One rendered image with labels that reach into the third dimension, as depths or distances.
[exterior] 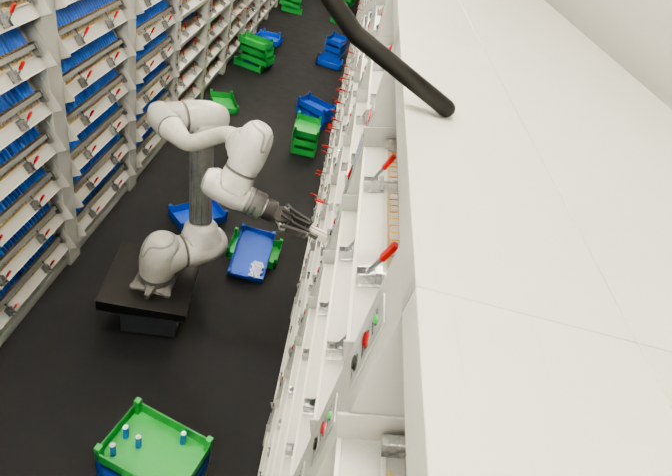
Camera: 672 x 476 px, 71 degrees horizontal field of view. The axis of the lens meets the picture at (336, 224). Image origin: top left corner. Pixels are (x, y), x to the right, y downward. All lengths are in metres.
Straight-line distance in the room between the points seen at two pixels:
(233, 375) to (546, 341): 2.03
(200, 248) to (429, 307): 1.88
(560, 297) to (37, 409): 2.11
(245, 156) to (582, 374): 1.21
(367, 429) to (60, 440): 1.79
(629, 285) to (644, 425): 0.17
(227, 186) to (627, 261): 1.16
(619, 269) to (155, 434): 1.58
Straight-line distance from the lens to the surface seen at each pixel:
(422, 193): 0.51
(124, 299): 2.28
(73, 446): 2.23
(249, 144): 1.46
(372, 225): 0.85
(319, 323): 1.18
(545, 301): 0.46
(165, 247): 2.13
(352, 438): 0.59
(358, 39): 0.66
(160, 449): 1.83
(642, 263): 0.61
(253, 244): 2.80
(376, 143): 1.10
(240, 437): 2.22
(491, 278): 0.44
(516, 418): 0.36
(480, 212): 0.52
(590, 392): 0.41
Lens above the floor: 1.98
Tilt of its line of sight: 37 degrees down
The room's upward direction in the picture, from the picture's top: 19 degrees clockwise
